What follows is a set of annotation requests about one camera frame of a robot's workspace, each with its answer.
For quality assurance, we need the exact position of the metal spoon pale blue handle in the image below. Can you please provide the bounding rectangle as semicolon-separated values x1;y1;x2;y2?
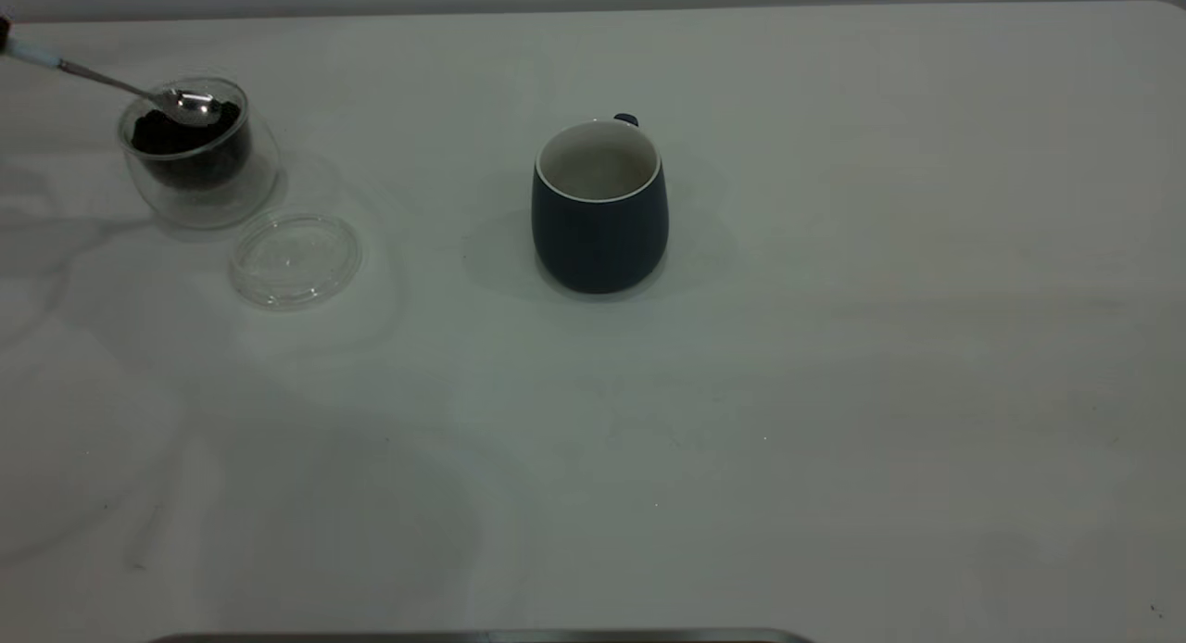
0;39;225;128

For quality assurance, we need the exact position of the dark grey ceramic mug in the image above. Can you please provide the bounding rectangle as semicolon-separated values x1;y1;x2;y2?
531;113;670;296

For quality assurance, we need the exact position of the dark coffee beans pile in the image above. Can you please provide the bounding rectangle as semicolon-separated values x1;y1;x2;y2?
131;106;251;190

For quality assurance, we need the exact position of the clear round glass lid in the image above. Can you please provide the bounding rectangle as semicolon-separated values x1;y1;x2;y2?
229;212;362;312

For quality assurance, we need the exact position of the clear double-wall glass cup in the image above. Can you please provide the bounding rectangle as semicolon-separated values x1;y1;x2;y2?
117;76;282;232

